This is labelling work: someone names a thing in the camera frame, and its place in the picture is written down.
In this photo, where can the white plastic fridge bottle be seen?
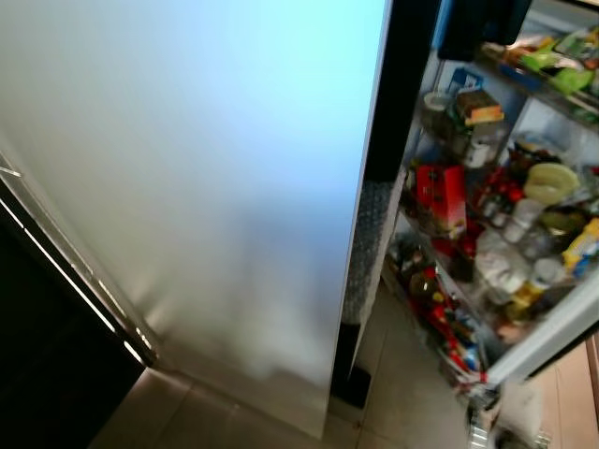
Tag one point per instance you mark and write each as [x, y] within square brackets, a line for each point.
[503, 267]

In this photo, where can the black fridge body edge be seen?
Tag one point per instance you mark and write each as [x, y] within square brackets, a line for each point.
[398, 94]

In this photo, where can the large silver fridge panel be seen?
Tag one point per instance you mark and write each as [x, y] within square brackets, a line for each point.
[187, 187]

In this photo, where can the yellow blue food package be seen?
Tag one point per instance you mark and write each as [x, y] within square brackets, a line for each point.
[582, 245]

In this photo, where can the yellow green lidded container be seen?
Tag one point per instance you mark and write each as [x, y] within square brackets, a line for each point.
[552, 182]

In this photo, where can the small white jar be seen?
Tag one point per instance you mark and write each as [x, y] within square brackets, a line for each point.
[527, 220]

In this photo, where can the red food box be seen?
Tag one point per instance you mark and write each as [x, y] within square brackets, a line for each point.
[442, 198]

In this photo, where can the green food packets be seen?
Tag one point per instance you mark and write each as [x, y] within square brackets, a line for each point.
[557, 65]

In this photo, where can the brown orange food box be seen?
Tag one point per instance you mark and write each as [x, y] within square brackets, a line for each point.
[479, 108]

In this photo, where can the brown wooden cabinet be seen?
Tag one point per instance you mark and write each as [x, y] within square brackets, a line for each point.
[571, 402]

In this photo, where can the blue white carton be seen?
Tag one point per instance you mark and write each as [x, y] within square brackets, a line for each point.
[465, 80]

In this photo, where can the clear hanging plastic bag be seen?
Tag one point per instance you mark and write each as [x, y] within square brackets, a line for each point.
[510, 416]

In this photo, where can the bubble wrap strip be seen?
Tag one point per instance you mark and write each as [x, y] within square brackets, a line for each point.
[367, 253]

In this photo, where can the black cabinet silver trim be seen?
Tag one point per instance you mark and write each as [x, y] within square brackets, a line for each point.
[47, 355]

